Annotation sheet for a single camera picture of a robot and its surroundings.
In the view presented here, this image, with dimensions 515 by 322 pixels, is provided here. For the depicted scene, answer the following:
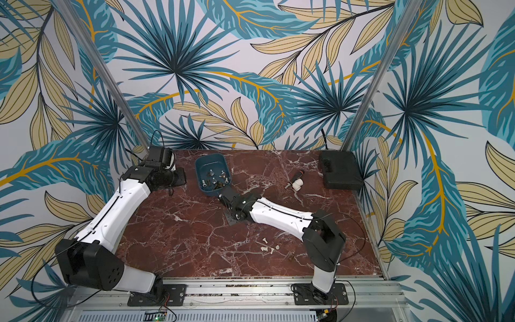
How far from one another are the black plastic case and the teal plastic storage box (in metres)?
0.53

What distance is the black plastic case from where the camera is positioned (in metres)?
1.04

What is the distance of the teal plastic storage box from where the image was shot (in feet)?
3.36
